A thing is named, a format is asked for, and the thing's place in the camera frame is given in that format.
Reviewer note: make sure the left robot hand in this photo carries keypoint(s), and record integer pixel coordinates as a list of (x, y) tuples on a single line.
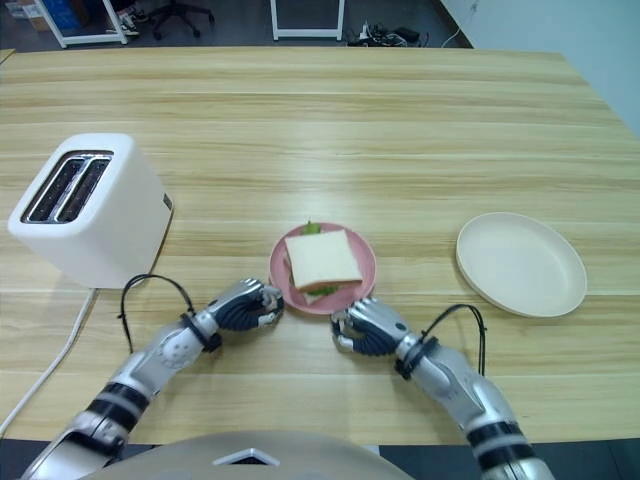
[(239, 311)]

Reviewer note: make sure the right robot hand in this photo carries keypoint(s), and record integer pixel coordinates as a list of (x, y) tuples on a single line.
[(375, 327)]

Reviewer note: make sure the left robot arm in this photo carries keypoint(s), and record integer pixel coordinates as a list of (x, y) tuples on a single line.
[(140, 380)]

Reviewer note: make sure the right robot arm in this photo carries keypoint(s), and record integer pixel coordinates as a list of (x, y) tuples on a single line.
[(465, 395)]

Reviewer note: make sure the pink plate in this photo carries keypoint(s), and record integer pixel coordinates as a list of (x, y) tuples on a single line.
[(367, 265)]

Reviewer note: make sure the bread slice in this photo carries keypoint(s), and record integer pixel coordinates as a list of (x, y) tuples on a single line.
[(320, 296), (321, 261)]

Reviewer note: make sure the green lettuce leaf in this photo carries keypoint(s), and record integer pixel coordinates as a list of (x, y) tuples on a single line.
[(313, 228)]

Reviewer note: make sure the robot body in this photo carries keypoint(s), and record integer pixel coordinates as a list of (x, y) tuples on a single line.
[(250, 457)]

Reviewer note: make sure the cream plate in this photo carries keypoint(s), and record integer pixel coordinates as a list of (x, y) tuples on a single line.
[(520, 265)]

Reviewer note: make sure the cream toaster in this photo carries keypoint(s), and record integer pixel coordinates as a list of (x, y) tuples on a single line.
[(95, 210)]

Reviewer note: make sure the black power strip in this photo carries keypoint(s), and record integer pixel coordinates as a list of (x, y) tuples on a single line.
[(387, 34)]

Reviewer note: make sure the black office chair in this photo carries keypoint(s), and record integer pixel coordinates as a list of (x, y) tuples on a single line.
[(180, 17)]

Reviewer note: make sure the white table frame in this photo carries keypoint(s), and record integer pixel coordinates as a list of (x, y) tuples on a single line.
[(307, 22), (82, 25)]

